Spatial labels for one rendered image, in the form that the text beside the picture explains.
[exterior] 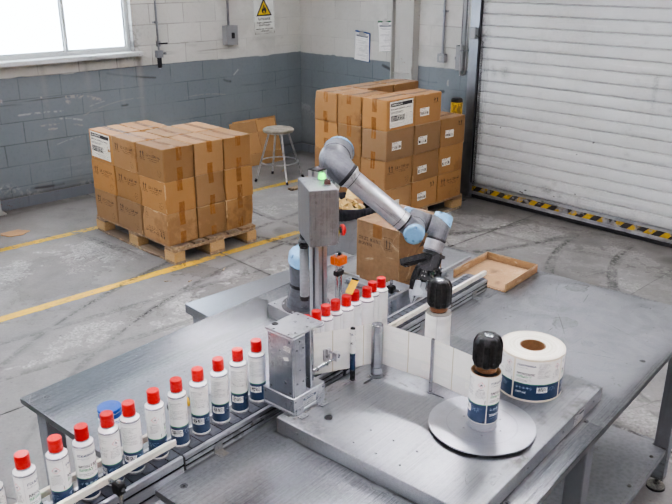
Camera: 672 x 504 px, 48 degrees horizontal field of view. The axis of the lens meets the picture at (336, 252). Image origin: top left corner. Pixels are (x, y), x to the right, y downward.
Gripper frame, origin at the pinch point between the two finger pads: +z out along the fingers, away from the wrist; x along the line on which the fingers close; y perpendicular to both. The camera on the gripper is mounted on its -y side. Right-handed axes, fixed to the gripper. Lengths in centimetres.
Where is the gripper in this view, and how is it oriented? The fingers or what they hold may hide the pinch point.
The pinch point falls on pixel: (411, 299)
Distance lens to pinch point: 291.1
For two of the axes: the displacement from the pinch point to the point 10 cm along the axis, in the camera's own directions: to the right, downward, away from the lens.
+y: 7.6, 2.3, -6.0
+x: 5.6, 2.4, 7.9
